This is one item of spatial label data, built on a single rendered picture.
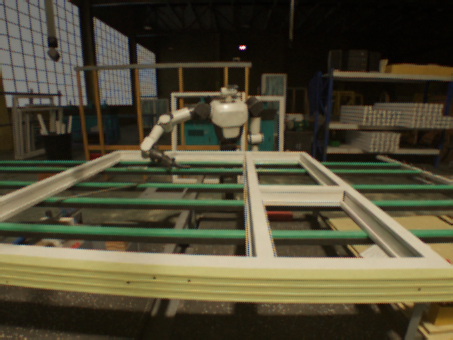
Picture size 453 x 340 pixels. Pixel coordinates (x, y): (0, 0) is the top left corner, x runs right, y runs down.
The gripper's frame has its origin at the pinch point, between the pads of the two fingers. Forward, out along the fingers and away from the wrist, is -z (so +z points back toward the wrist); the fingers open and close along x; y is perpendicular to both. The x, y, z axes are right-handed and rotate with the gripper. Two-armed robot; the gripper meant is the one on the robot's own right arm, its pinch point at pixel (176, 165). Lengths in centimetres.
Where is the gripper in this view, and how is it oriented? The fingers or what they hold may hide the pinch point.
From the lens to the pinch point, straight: 173.8
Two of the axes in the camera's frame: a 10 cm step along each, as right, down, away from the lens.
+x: 0.3, -2.5, 9.7
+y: -4.3, 8.7, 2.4
